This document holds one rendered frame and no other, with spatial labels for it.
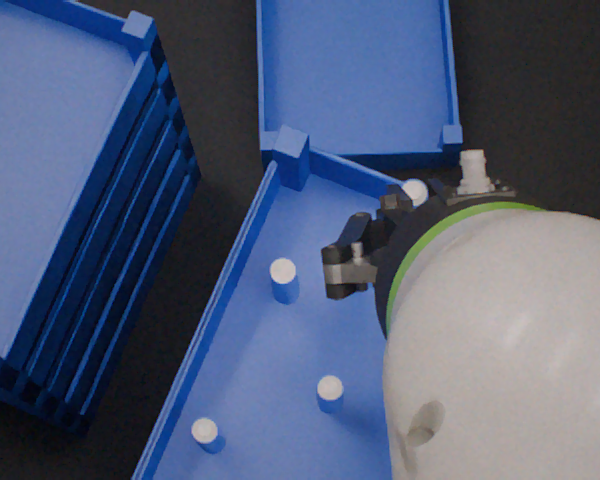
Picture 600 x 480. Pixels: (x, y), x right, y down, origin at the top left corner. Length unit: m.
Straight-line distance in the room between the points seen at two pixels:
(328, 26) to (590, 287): 1.06
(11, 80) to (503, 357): 0.76
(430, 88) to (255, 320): 0.54
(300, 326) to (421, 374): 0.53
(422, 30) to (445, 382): 1.06
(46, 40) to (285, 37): 0.40
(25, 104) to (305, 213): 0.27
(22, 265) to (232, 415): 0.23
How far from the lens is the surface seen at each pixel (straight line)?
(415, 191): 0.81
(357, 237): 0.67
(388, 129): 1.39
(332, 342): 0.93
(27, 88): 1.10
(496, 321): 0.40
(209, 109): 1.41
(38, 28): 1.11
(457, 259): 0.42
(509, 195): 0.54
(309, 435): 0.92
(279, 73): 1.42
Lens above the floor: 1.32
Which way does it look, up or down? 75 degrees down
